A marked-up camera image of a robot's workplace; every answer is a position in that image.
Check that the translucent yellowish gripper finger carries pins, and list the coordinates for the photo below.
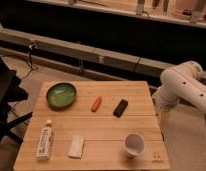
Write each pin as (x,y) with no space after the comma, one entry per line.
(164,117)

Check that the white ceramic cup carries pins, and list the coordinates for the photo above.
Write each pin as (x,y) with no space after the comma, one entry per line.
(134,145)

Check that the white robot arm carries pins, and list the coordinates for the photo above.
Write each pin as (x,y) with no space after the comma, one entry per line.
(180,82)

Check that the green ceramic bowl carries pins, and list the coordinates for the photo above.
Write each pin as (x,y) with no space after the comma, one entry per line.
(61,95)

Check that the black rectangular block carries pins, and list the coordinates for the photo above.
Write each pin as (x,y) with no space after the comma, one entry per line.
(120,108)

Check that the orange carrot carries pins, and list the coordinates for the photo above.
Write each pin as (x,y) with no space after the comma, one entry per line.
(96,104)

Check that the wooden folding table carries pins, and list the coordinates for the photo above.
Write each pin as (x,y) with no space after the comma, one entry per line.
(103,132)

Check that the white plastic bottle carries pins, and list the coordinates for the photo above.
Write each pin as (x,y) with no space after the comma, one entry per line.
(45,142)

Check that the black chair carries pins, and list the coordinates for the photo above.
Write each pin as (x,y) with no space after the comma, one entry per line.
(10,91)

